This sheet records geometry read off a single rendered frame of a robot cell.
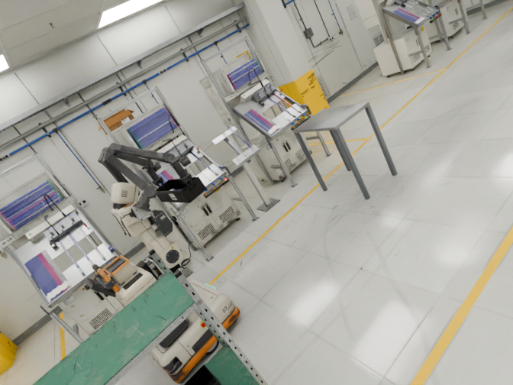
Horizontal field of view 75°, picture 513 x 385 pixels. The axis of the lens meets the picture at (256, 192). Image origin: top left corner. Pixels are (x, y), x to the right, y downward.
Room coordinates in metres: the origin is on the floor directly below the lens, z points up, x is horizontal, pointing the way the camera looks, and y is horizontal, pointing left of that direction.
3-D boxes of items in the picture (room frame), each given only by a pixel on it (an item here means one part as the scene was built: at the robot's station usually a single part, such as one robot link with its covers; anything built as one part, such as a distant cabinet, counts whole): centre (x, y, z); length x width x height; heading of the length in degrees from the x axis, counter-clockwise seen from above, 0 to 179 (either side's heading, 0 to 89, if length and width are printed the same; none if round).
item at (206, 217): (4.15, 0.76, 0.31); 0.70 x 0.65 x 0.62; 115
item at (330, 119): (3.19, -0.99, 0.40); 0.70 x 0.45 x 0.80; 18
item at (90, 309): (3.39, 1.99, 0.66); 1.01 x 0.73 x 1.31; 25
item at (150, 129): (4.06, 0.66, 1.52); 0.51 x 0.13 x 0.27; 115
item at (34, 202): (3.57, 2.09, 0.95); 1.35 x 0.82 x 1.90; 25
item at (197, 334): (2.30, 1.03, 0.16); 0.67 x 0.64 x 0.25; 121
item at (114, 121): (4.29, 0.88, 1.82); 0.68 x 0.30 x 0.20; 115
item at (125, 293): (2.25, 1.11, 0.59); 0.55 x 0.34 x 0.83; 31
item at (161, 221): (2.45, 0.78, 0.99); 0.28 x 0.16 x 0.22; 31
